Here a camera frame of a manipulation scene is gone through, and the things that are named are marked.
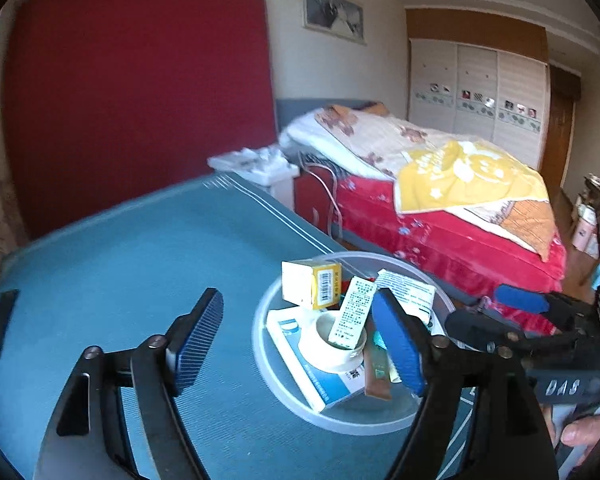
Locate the clear plastic basin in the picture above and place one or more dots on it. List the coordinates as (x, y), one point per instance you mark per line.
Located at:
(380, 412)

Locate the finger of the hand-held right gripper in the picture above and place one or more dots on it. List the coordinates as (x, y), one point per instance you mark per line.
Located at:
(522, 297)
(485, 330)

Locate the brown wooden door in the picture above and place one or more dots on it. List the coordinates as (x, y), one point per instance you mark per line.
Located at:
(560, 130)

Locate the person's right hand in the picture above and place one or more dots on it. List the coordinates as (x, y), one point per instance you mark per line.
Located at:
(585, 430)

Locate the flat white printed box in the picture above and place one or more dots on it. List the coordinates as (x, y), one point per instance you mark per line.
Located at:
(410, 292)

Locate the white bedside cabinet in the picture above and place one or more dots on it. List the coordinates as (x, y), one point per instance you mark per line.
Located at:
(275, 175)

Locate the framed wall picture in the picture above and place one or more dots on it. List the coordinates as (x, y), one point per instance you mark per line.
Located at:
(332, 12)

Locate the white cube medicine box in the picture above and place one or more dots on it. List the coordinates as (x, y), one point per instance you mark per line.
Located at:
(300, 282)

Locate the slim white printed box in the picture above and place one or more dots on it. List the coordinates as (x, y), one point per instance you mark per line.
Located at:
(352, 315)

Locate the bed with red sheet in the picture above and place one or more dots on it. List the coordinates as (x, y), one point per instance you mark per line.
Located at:
(455, 250)

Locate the white cup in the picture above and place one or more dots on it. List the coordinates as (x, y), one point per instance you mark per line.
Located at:
(325, 355)

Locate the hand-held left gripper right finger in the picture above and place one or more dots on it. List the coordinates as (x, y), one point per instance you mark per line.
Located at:
(397, 345)

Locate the teal desktop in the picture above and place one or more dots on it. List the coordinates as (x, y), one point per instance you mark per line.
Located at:
(130, 260)

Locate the rose gold cosmetic tube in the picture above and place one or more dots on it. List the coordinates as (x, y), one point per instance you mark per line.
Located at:
(377, 380)

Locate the white wardrobe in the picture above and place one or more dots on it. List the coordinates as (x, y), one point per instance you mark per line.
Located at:
(475, 80)

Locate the yellow blanket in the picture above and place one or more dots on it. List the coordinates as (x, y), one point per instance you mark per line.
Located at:
(470, 175)

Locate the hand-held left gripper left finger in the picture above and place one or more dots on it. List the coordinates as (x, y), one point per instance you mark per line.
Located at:
(197, 345)

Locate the white bedding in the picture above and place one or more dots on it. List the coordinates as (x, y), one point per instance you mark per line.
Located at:
(320, 145)

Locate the red upright mattress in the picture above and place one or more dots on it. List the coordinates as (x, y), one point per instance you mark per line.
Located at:
(130, 100)

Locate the grey bed headboard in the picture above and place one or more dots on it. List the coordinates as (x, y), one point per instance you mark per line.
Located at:
(295, 110)

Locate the blue and white box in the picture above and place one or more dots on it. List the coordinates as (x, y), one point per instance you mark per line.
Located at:
(300, 365)

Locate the patterned beige curtain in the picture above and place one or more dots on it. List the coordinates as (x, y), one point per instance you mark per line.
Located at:
(0, 230)

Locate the floral quilt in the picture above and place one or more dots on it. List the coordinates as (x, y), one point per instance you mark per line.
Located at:
(380, 140)

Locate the black phone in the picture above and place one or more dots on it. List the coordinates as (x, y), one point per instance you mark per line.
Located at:
(0, 325)

